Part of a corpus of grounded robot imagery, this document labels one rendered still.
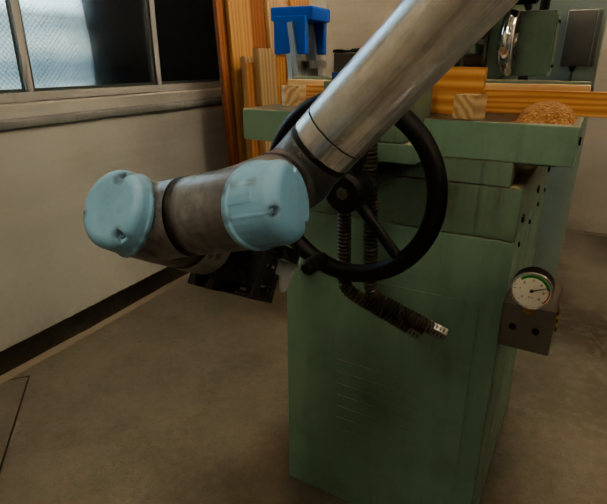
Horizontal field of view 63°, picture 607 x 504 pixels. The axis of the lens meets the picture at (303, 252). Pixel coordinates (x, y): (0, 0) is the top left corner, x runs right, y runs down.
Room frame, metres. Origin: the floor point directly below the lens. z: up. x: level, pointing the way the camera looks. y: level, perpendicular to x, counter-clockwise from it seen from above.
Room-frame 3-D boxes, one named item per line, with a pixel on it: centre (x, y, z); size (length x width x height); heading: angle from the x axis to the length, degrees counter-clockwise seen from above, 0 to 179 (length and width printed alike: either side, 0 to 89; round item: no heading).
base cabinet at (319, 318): (1.12, -0.29, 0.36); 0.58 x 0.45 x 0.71; 150
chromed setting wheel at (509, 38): (1.07, -0.41, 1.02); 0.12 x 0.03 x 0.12; 150
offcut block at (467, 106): (0.84, -0.27, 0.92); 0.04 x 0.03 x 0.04; 39
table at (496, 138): (0.93, -0.17, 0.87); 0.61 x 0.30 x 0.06; 60
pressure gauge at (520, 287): (0.70, -0.36, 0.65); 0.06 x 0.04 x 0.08; 60
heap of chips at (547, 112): (0.83, -0.39, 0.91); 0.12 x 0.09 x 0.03; 150
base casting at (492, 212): (1.12, -0.30, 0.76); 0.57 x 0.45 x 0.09; 150
